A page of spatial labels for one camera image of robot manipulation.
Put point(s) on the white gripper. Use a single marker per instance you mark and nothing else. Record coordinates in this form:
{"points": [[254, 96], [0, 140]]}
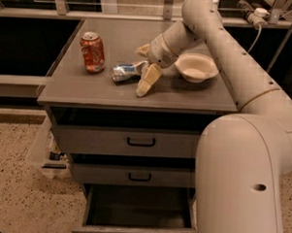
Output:
{"points": [[160, 50]]}

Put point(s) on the crushed blue silver redbull can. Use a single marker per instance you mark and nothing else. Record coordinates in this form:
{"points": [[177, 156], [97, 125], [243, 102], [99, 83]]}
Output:
{"points": [[125, 71]]}

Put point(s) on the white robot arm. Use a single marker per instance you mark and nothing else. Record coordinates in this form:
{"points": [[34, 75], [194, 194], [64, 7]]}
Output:
{"points": [[242, 157]]}

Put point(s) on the orange soda can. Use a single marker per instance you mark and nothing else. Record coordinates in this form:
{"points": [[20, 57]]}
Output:
{"points": [[92, 50]]}

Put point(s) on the top grey drawer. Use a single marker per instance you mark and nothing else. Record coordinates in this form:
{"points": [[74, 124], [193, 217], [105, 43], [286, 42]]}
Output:
{"points": [[127, 133]]}

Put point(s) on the grey drawer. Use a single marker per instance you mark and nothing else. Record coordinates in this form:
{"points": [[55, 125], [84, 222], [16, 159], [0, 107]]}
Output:
{"points": [[138, 209], [127, 133], [133, 170]]}

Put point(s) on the grey drawer cabinet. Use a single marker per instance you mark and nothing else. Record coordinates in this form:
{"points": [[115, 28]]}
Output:
{"points": [[71, 88]]}

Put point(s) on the middle grey drawer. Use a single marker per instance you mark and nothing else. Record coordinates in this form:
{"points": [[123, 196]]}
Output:
{"points": [[133, 170]]}

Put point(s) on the bottom grey drawer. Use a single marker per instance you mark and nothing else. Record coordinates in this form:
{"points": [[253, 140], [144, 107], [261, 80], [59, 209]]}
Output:
{"points": [[138, 209]]}

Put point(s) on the white paper bowl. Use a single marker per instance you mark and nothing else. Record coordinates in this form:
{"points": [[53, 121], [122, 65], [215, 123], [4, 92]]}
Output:
{"points": [[196, 67]]}

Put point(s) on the white power strip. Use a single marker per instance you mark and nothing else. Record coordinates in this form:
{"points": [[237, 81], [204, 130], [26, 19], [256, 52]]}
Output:
{"points": [[255, 17]]}

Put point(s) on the clear plastic storage bin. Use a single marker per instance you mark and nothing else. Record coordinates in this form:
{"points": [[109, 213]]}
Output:
{"points": [[45, 156]]}

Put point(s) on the metal support rod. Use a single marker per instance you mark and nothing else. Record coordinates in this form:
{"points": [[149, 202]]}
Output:
{"points": [[281, 8]]}

